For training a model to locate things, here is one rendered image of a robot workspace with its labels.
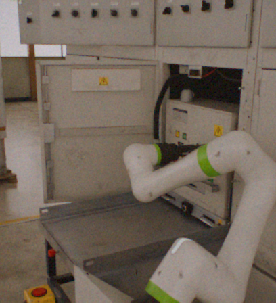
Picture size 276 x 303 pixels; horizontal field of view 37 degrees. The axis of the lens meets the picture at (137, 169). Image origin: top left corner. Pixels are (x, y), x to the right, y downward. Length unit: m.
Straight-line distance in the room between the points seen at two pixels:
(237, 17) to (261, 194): 0.70
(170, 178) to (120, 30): 1.03
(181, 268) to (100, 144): 1.21
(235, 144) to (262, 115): 0.32
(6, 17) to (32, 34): 9.82
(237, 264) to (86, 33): 1.50
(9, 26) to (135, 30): 10.81
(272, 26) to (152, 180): 0.68
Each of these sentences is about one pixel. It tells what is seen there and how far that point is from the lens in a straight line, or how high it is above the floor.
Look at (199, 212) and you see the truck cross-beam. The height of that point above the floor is 0.90.
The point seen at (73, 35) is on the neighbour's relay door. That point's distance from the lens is 2.34.
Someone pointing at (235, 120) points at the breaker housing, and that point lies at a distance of 1.75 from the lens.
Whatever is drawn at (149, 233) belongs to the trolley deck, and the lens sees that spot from 1.87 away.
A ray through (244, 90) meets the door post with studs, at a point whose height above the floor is 1.49.
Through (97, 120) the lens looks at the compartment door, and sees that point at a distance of 2.18.
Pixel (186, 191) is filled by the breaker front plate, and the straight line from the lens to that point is 2.06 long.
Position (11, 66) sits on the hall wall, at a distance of 12.84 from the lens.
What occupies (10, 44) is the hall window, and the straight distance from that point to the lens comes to 12.92.
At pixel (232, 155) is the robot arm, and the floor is 1.33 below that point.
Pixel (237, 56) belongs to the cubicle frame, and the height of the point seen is 1.62.
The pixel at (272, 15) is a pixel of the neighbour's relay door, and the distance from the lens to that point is 1.57.
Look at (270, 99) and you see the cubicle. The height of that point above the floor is 1.48.
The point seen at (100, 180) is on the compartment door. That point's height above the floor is 0.94.
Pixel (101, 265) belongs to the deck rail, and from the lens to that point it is 1.56.
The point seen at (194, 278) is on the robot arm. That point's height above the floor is 1.06.
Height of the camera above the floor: 1.66
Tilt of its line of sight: 17 degrees down
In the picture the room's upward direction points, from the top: 1 degrees clockwise
